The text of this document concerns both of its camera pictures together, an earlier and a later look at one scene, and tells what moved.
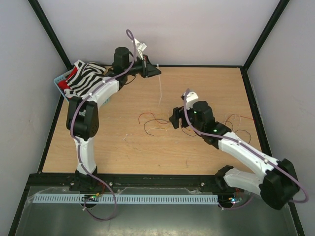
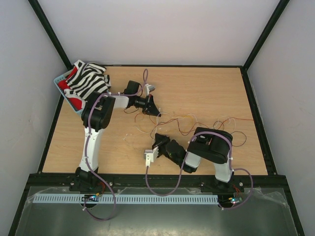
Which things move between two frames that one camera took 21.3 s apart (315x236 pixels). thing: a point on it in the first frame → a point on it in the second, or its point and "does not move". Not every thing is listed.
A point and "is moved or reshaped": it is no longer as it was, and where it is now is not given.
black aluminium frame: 141,180 does not move
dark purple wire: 250,138 is moved or reshaped
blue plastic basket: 56,80 does not move
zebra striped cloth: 86,75 does not move
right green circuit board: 236,199 does not move
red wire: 168,122 → 197,128
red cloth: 63,84 does not move
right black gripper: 178,113 → 160,140
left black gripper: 148,70 → 150,108
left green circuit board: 93,197 does not move
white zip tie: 157,65 → 157,118
